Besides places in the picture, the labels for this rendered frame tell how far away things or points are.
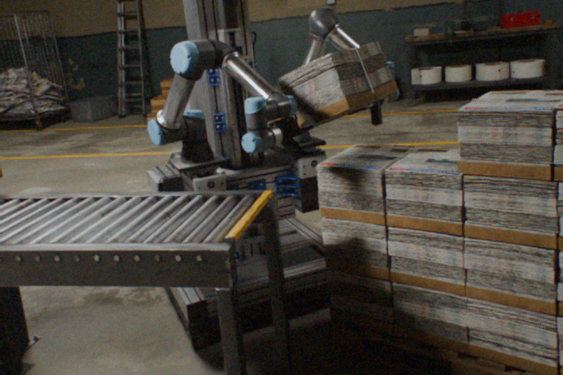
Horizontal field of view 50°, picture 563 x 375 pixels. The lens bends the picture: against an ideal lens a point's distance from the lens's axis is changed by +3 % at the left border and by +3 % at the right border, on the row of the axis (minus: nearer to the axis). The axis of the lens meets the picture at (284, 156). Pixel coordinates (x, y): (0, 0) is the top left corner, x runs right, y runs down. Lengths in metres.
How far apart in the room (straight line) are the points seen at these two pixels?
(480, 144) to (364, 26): 6.87
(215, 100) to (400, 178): 1.06
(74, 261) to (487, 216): 1.35
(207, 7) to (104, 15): 7.42
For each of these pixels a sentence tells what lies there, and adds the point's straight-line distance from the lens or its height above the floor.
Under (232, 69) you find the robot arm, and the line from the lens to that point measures 2.30.
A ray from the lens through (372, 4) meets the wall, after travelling 8.84.
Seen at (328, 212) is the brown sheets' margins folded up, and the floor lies 0.63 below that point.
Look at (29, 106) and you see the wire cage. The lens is 9.56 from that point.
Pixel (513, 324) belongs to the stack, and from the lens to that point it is 2.29.
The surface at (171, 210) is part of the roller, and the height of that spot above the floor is 0.79.
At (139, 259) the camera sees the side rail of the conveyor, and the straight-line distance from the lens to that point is 1.82.
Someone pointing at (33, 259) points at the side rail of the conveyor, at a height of 0.77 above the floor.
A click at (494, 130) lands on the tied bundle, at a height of 0.99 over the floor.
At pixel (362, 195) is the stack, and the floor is 0.72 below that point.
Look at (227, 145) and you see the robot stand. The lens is 2.86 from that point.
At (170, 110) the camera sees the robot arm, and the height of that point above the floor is 1.09.
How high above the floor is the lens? 1.45
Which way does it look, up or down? 14 degrees down
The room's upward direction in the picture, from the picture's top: 6 degrees counter-clockwise
